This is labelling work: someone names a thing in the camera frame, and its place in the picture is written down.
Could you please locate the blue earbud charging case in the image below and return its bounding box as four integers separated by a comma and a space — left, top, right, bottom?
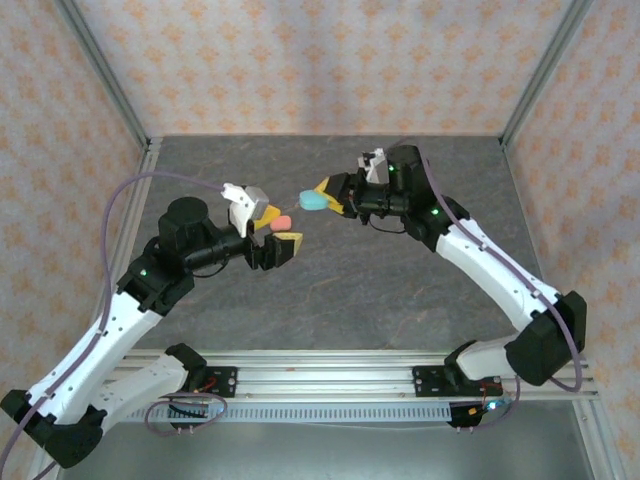
298, 191, 335, 212

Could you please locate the grey metal lower panel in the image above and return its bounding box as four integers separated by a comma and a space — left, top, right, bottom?
57, 422, 596, 480

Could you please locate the small circuit board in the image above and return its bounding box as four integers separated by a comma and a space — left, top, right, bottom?
464, 398, 514, 419

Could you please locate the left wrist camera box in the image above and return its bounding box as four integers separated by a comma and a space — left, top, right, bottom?
222, 182, 271, 239

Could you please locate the wide aluminium side rail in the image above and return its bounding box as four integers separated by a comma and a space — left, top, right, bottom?
92, 137, 164, 341

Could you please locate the narrow aluminium side rail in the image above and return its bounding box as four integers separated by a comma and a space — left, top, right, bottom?
499, 137, 572, 361

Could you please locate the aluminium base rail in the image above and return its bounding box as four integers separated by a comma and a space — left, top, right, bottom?
107, 348, 600, 402

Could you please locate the aluminium corner frame post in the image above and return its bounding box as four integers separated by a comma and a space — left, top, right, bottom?
54, 0, 151, 149
499, 0, 596, 149

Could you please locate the white slotted cable duct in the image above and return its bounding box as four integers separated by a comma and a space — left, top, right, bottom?
107, 402, 454, 425

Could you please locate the aluminium frame leg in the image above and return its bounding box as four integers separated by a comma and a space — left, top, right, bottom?
572, 399, 621, 480

